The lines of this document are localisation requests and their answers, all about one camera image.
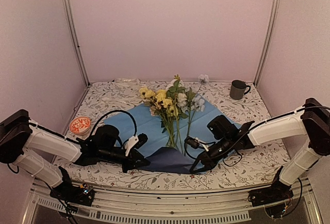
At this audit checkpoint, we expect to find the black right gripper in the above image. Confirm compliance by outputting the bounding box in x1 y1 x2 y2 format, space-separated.
190 136 233 173

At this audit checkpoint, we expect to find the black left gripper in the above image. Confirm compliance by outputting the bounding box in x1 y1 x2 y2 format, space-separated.
98 147 150 174

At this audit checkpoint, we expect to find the blue wrapping paper sheet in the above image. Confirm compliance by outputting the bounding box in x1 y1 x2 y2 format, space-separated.
103 99 243 175

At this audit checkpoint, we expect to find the pink bud leafy stem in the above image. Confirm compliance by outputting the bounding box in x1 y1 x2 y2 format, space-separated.
150 106 176 148

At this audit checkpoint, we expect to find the yellow fake flower stem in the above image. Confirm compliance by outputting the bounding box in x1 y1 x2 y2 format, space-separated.
139 87 176 134

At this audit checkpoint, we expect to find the white blue fake flower stem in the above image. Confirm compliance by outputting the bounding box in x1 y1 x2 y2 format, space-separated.
182 85 205 136

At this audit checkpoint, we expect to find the pale blue fake flower stem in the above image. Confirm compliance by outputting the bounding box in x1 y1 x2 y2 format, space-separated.
193 74 209 96

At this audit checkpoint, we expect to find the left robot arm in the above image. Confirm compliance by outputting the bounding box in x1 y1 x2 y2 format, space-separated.
1 109 150 200

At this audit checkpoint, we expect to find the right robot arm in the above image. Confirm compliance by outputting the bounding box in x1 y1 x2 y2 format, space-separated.
190 98 329 203

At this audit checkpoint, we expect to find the floral patterned tablecloth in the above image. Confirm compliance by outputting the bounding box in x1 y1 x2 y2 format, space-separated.
53 80 294 191

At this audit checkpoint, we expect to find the red patterned small dish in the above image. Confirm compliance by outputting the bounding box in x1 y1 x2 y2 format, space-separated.
69 116 91 135

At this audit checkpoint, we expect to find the dark grey metal mug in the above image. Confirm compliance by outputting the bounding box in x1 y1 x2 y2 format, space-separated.
229 79 251 100

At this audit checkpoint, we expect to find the clear plastic wrap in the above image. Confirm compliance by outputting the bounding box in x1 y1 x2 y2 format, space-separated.
114 78 140 85

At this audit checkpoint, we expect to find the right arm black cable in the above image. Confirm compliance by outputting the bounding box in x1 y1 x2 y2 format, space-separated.
184 137 243 167

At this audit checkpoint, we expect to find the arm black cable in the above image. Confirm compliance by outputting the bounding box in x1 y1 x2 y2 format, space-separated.
184 137 243 167
91 109 137 139

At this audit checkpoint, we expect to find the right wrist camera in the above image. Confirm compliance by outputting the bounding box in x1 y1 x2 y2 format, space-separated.
185 136 208 151

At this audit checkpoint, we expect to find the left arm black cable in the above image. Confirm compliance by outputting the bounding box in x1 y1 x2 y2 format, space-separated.
91 109 137 139

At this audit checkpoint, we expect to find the front aluminium rail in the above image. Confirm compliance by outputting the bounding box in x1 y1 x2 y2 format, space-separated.
23 178 326 223

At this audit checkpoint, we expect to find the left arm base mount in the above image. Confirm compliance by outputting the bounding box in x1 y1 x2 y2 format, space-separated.
50 182 95 206

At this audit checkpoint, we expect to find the left aluminium frame post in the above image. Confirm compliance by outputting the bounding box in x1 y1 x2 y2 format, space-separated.
62 0 90 87

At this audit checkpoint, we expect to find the aluminium frame post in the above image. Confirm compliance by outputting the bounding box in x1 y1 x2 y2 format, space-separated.
253 0 281 88
62 0 90 87

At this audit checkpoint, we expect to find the right aluminium frame post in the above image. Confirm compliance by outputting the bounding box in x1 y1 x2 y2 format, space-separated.
253 0 281 88

